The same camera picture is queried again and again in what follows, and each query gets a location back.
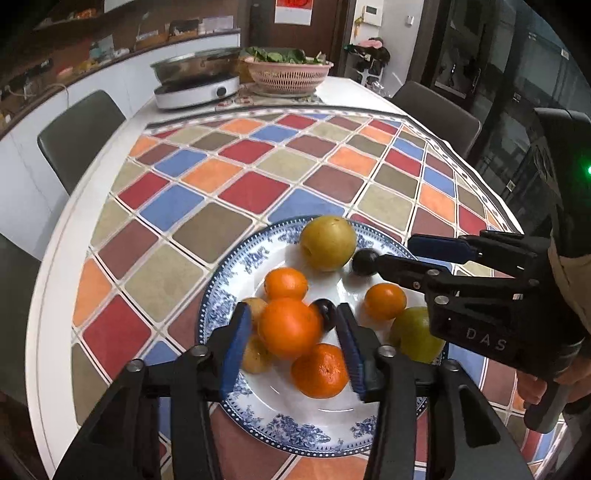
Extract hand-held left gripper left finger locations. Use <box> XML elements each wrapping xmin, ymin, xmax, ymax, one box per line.
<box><xmin>53</xmin><ymin>302</ymin><xmax>254</xmax><ymax>480</ymax></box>

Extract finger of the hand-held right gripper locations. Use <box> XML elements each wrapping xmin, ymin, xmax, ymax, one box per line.
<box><xmin>376</xmin><ymin>254</ymin><xmax>527</xmax><ymax>306</ymax></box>
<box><xmin>409</xmin><ymin>231</ymin><xmax>552</xmax><ymax>278</ymax></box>

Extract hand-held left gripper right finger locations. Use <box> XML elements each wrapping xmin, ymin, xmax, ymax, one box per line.
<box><xmin>335</xmin><ymin>303</ymin><xmax>532</xmax><ymax>480</ymax></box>

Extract small tan kiwi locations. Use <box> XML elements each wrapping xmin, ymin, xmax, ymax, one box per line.
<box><xmin>241</xmin><ymin>335</ymin><xmax>274</xmax><ymax>374</ymax></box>
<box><xmin>241</xmin><ymin>298</ymin><xmax>269</xmax><ymax>324</ymax></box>

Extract bumpy mandarin orange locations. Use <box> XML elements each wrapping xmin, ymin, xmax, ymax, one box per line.
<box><xmin>291</xmin><ymin>343</ymin><xmax>350</xmax><ymax>400</ymax></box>

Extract smooth orange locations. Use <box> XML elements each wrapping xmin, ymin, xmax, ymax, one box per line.
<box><xmin>364</xmin><ymin>283</ymin><xmax>407</xmax><ymax>321</ymax></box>

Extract dark purple plum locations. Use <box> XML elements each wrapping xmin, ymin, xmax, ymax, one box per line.
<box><xmin>308</xmin><ymin>298</ymin><xmax>338</xmax><ymax>333</ymax></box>
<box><xmin>352</xmin><ymin>248</ymin><xmax>382</xmax><ymax>278</ymax></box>

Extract large orange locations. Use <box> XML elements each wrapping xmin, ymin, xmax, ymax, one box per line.
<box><xmin>257</xmin><ymin>298</ymin><xmax>324</xmax><ymax>361</ymax></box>

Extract large green apple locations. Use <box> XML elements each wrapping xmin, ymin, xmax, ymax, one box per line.
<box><xmin>390</xmin><ymin>307</ymin><xmax>446</xmax><ymax>364</ymax></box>

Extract yellow-green pear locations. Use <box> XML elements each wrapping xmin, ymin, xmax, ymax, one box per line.
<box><xmin>300</xmin><ymin>215</ymin><xmax>358</xmax><ymax>272</ymax></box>

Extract blue and white plate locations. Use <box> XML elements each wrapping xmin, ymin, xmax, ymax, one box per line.
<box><xmin>198</xmin><ymin>215</ymin><xmax>451</xmax><ymax>457</ymax></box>

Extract small orange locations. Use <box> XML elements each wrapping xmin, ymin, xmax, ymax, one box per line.
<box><xmin>264</xmin><ymin>268</ymin><xmax>309</xmax><ymax>301</ymax></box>

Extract person's right forearm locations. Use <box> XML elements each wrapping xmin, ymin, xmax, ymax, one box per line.
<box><xmin>549</xmin><ymin>240</ymin><xmax>591</xmax><ymax>335</ymax></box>

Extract person's right hand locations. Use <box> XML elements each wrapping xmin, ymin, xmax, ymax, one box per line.
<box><xmin>516</xmin><ymin>351</ymin><xmax>591</xmax><ymax>411</ymax></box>

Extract grey dining chair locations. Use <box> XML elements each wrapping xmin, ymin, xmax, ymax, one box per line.
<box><xmin>37</xmin><ymin>90</ymin><xmax>126</xmax><ymax>195</ymax></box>
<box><xmin>0</xmin><ymin>233</ymin><xmax>42</xmax><ymax>407</ymax></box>
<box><xmin>390</xmin><ymin>82</ymin><xmax>481</xmax><ymax>160</ymax></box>

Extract colourful checkered tablecloth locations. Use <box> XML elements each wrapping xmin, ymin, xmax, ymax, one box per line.
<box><xmin>71</xmin><ymin>107</ymin><xmax>566</xmax><ymax>480</ymax></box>

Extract dark clothes pile with pink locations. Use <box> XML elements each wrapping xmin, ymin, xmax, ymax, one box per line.
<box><xmin>347</xmin><ymin>39</ymin><xmax>391</xmax><ymax>86</ymax></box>

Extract patterned placemat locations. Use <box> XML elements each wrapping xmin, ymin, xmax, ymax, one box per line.
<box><xmin>235</xmin><ymin>88</ymin><xmax>320</xmax><ymax>108</ymax></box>

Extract pink plastic basket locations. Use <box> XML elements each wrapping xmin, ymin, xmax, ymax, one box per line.
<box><xmin>244</xmin><ymin>58</ymin><xmax>334</xmax><ymax>94</ymax></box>

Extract green leafy vegetables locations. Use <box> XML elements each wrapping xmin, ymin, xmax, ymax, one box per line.
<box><xmin>240</xmin><ymin>46</ymin><xmax>326</xmax><ymax>65</ymax></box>

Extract white induction cooker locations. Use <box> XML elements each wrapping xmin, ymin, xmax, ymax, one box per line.
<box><xmin>154</xmin><ymin>74</ymin><xmax>241</xmax><ymax>110</ymax></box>

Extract white sideboard cabinet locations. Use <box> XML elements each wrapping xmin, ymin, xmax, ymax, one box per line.
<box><xmin>0</xmin><ymin>28</ymin><xmax>242</xmax><ymax>261</ymax></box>

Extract red and white wall calendar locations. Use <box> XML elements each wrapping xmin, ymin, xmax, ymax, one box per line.
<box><xmin>274</xmin><ymin>0</ymin><xmax>311</xmax><ymax>25</ymax></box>

